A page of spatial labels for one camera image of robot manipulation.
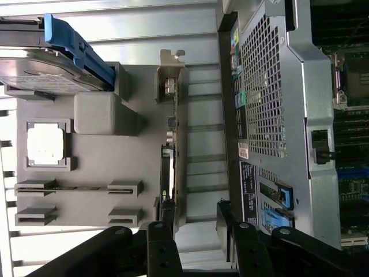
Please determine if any blue slot retainer clip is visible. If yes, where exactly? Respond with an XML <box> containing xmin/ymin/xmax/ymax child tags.
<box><xmin>261</xmin><ymin>207</ymin><xmax>292</xmax><ymax>231</ymax></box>
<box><xmin>275</xmin><ymin>184</ymin><xmax>294</xmax><ymax>210</ymax></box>

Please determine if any green RAM stick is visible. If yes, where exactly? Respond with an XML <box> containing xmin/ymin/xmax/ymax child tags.
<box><xmin>14</xmin><ymin>184</ymin><xmax>139</xmax><ymax>193</ymax></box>

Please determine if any grey plastic parts rack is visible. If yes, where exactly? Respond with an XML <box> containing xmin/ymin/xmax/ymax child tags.
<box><xmin>4</xmin><ymin>62</ymin><xmax>191</xmax><ymax>233</ymax></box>

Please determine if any white expansion slot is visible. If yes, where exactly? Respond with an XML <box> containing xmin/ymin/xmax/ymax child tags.
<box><xmin>341</xmin><ymin>236</ymin><xmax>369</xmax><ymax>248</ymax></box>

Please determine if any green motherboard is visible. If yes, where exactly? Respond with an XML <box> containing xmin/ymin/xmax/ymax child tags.
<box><xmin>311</xmin><ymin>0</ymin><xmax>369</xmax><ymax>254</ymax></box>

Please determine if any silver CPU chip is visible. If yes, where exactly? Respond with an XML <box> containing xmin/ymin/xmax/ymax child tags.
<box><xmin>26</xmin><ymin>126</ymin><xmax>65</xmax><ymax>166</ymax></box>

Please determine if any open black PC case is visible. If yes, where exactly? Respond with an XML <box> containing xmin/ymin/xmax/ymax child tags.
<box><xmin>216</xmin><ymin>0</ymin><xmax>369</xmax><ymax>257</ymax></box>

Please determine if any CPU socket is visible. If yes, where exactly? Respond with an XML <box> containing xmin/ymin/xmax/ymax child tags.
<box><xmin>330</xmin><ymin>51</ymin><xmax>369</xmax><ymax>112</ymax></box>

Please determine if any blue plastic disk carrier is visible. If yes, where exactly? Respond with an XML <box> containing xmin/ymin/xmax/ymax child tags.
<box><xmin>42</xmin><ymin>13</ymin><xmax>116</xmax><ymax>91</ymax></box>

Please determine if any silver hard disk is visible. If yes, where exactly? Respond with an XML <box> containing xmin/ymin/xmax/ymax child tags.
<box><xmin>0</xmin><ymin>17</ymin><xmax>116</xmax><ymax>95</ymax></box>

